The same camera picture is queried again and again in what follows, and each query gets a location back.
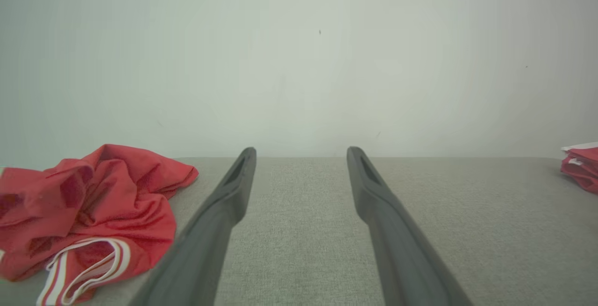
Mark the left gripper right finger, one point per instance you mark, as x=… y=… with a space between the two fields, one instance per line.
x=402 y=259

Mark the red shorts with white stripe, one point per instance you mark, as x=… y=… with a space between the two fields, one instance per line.
x=584 y=170

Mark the red basketball jersey white lining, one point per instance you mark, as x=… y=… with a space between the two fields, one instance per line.
x=117 y=194

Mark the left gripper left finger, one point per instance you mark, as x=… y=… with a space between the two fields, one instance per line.
x=201 y=259

